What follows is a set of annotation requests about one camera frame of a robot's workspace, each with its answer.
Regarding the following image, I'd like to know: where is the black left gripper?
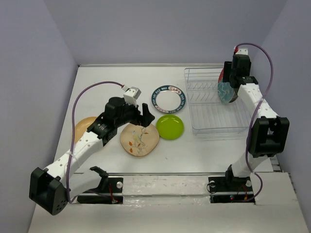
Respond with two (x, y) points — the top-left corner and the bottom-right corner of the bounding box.
(115, 99), (155, 128)

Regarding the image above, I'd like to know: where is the beige plate with bird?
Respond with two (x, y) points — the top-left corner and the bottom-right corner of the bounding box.
(120, 124), (160, 157)

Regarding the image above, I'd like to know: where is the red plate with teal flower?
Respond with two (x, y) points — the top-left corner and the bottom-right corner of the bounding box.
(217, 69), (238, 104)

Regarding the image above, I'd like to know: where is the large green rimmed lettered plate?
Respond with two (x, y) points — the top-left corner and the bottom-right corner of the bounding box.
(151, 85), (186, 114)

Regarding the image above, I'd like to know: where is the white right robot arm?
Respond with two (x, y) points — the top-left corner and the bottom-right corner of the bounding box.
(219, 50), (290, 190)

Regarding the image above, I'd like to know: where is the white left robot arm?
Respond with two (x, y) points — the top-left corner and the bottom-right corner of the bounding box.
(29, 97), (155, 216)

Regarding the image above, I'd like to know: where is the lime green plate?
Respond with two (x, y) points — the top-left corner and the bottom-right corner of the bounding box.
(156, 115), (184, 140)

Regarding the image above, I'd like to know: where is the plain yellow plate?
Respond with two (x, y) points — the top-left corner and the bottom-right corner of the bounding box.
(74, 116), (97, 143)

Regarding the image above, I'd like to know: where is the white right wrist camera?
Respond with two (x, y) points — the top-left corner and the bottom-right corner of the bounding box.
(234, 47), (248, 55)

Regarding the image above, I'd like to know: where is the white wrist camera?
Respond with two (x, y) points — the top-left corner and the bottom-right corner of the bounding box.
(234, 47), (248, 55)
(122, 85), (141, 107)

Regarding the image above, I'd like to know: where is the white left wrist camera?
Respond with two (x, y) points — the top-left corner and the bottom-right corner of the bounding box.
(122, 85), (141, 107)

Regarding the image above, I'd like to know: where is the white wire dish rack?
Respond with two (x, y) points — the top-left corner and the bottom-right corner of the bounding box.
(184, 67), (251, 137)

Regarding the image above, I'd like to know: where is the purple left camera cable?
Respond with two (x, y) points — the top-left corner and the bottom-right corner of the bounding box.
(66, 82), (127, 204)

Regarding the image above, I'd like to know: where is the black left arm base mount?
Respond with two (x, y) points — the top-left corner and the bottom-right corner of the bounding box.
(76, 177), (123, 204)

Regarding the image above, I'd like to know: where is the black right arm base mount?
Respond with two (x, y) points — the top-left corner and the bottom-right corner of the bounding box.
(206, 176), (255, 203)

